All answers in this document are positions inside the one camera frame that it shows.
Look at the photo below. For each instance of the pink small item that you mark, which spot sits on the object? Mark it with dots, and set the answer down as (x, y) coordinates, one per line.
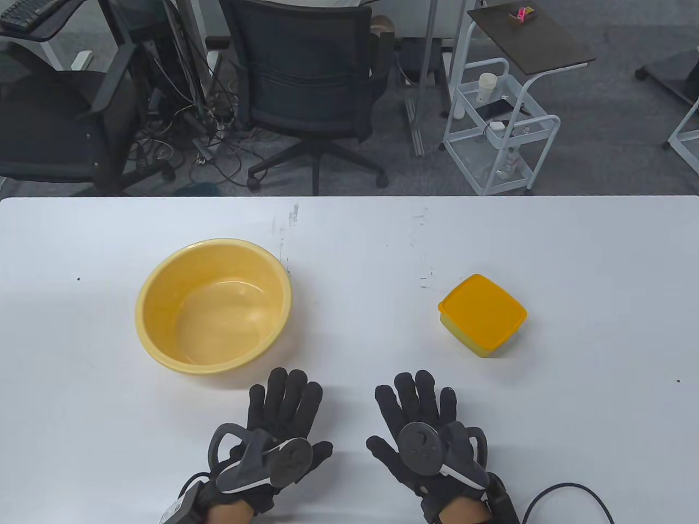
(525, 12)

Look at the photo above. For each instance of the white power strip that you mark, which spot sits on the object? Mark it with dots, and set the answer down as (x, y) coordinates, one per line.
(82, 60)

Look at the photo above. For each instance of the person's left forearm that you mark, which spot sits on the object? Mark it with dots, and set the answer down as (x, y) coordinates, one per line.
(232, 514)

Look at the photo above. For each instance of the black wrist sensor box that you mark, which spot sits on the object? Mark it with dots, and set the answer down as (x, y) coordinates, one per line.
(183, 505)
(505, 502)

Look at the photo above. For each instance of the black padded office chair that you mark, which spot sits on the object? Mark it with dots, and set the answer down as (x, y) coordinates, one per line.
(49, 125)

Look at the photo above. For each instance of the dark top side table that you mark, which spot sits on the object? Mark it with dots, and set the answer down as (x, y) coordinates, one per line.
(529, 41)

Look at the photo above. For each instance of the white charger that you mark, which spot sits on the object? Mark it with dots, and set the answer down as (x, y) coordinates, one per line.
(497, 126)

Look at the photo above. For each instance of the gray desk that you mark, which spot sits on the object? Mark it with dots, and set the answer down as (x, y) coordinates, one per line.
(54, 24)

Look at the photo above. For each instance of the black keyboard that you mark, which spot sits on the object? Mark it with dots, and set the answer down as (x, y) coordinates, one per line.
(22, 12)

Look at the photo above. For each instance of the black phone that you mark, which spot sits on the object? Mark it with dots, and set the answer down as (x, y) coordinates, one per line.
(499, 109)

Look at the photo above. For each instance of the black mesh office chair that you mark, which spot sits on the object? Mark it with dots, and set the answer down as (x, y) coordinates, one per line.
(306, 71)

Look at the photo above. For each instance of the black computer tower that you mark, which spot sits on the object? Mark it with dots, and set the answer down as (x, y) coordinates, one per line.
(158, 60)

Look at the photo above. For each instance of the dark rolling platform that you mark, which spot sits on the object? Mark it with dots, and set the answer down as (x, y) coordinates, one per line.
(674, 71)

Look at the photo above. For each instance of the small brown holder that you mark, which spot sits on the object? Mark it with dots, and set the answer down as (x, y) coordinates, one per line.
(514, 19)

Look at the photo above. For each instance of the white paper cup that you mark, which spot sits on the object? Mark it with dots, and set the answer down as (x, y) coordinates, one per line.
(487, 87)

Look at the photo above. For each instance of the white metal frame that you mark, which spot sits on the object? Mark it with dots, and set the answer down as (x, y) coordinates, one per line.
(682, 128)

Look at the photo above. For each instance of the gray hand controller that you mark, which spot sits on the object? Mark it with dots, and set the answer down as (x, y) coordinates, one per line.
(420, 447)
(289, 461)

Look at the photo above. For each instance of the person's right hand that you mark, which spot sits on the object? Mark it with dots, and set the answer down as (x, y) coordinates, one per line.
(420, 401)

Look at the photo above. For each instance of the yellow plastic container box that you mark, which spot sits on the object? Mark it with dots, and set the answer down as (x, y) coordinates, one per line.
(462, 340)

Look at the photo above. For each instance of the white rolling cart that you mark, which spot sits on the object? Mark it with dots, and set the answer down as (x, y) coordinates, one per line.
(538, 120)

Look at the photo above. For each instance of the orange plastic lid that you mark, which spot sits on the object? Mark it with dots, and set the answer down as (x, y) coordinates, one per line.
(483, 311)

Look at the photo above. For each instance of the person's left hand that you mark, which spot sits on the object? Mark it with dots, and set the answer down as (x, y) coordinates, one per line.
(284, 404)

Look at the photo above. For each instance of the clear plastic bottle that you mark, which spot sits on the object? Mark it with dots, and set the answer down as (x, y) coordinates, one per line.
(505, 164)

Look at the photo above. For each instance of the aluminium post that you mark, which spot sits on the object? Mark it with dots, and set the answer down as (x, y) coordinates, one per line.
(423, 82)

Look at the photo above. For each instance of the yellow plastic basin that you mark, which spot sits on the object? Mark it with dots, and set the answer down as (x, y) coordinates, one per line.
(218, 327)

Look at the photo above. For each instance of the teal round object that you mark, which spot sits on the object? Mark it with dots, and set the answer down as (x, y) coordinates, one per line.
(196, 190)

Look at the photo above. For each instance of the black left wrist sensor box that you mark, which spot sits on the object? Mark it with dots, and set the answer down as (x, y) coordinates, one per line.
(183, 505)

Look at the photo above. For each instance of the black right wrist sensor box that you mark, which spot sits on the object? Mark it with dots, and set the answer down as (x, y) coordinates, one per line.
(505, 502)

